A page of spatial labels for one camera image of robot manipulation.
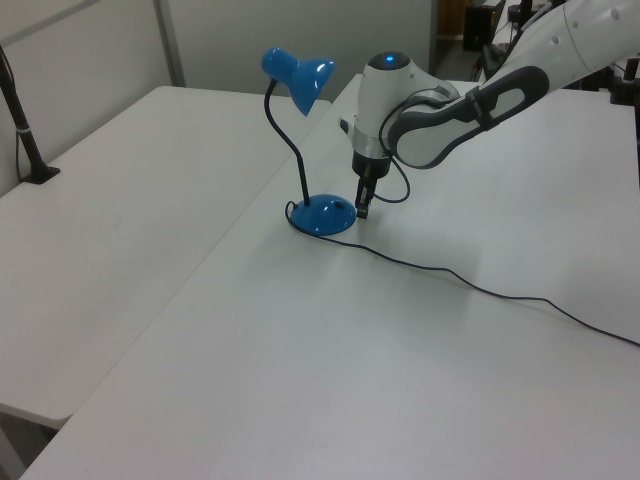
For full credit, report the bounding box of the black camera stand pole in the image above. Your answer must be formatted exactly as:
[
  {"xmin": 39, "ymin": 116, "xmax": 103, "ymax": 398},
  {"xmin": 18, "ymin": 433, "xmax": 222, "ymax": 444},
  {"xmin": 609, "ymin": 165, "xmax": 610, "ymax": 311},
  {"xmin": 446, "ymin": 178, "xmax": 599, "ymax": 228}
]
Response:
[{"xmin": 0, "ymin": 43, "xmax": 62, "ymax": 187}]

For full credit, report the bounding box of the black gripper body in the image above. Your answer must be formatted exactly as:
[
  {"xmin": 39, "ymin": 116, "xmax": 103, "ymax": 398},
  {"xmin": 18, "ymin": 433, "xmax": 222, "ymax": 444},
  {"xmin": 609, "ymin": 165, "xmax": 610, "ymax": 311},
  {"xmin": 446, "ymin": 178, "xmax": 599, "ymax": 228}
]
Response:
[{"xmin": 351, "ymin": 147, "xmax": 393, "ymax": 181}]

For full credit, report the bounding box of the black box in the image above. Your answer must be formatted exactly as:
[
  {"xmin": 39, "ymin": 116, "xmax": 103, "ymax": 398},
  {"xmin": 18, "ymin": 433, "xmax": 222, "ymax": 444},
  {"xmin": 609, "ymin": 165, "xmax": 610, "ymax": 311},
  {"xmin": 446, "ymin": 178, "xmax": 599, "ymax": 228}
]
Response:
[{"xmin": 462, "ymin": 1, "xmax": 507, "ymax": 52}]

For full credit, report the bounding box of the black clamped stand pole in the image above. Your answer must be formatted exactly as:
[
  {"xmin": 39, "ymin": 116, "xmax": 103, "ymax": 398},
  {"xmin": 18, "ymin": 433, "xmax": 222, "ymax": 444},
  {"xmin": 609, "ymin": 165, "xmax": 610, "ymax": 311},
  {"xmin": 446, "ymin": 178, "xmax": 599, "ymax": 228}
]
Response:
[{"xmin": 606, "ymin": 55, "xmax": 640, "ymax": 107}]

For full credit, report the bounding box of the thin black cable on pole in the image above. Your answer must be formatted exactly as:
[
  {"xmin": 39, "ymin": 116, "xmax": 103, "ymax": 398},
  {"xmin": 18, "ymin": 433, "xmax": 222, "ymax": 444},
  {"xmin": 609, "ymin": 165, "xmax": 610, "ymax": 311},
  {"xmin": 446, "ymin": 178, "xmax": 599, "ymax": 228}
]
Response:
[{"xmin": 0, "ymin": 47, "xmax": 27, "ymax": 182}]

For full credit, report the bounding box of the black cable on robot arm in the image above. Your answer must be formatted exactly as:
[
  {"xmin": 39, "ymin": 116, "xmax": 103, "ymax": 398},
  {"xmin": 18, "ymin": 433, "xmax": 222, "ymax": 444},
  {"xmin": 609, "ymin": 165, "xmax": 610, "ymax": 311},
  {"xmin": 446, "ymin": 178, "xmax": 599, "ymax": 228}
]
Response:
[{"xmin": 377, "ymin": 94, "xmax": 413, "ymax": 204}]

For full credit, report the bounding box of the blue gooseneck desk lamp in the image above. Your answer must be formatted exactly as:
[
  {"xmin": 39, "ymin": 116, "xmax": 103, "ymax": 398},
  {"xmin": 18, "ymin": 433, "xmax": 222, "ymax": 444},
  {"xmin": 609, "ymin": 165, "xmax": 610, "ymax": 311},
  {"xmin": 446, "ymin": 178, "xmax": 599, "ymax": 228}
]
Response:
[{"xmin": 259, "ymin": 46, "xmax": 359, "ymax": 237}]

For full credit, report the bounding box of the black lamp power cord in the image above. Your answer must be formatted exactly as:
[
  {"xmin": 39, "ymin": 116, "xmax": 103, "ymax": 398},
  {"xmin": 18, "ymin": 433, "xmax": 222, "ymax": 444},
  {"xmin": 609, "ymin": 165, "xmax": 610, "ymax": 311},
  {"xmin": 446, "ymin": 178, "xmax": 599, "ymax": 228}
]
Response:
[{"xmin": 284, "ymin": 199, "xmax": 640, "ymax": 347}]

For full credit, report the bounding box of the grey metal partition post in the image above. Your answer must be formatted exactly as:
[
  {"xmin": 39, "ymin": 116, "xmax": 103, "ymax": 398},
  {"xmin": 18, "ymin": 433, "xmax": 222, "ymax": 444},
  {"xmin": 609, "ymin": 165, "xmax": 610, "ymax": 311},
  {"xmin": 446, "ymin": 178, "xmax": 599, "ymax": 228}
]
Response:
[{"xmin": 153, "ymin": 0, "xmax": 187, "ymax": 89}]

